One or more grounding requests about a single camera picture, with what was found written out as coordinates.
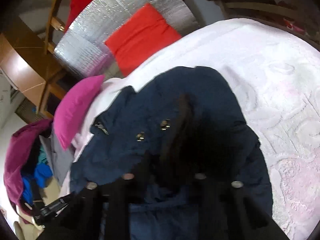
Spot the silver foil insulation panel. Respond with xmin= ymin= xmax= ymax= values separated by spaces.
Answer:
xmin=53 ymin=0 xmax=200 ymax=79

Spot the grey coat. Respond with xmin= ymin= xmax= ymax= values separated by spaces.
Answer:
xmin=39 ymin=128 xmax=75 ymax=187

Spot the red pillow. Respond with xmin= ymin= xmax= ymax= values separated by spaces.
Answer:
xmin=105 ymin=3 xmax=182 ymax=76

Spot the white fluffy blanket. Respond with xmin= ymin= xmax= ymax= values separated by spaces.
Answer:
xmin=72 ymin=18 xmax=319 ymax=239

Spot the pink pillow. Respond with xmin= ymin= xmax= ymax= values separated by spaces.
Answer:
xmin=53 ymin=75 xmax=104 ymax=150

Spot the wooden pillar cabinet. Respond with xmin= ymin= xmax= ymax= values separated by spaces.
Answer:
xmin=1 ymin=16 xmax=78 ymax=118

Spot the magenta velvet garment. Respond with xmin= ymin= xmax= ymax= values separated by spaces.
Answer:
xmin=3 ymin=119 xmax=53 ymax=216

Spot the blue garment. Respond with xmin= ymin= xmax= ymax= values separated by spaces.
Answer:
xmin=21 ymin=163 xmax=53 ymax=205

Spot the navy blue puffer jacket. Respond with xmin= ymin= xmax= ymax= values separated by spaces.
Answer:
xmin=71 ymin=67 xmax=268 ymax=239

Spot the teal garment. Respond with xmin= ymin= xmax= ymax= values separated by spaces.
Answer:
xmin=38 ymin=145 xmax=48 ymax=165

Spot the wooden stair railing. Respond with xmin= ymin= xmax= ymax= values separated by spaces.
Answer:
xmin=43 ymin=0 xmax=75 ymax=55

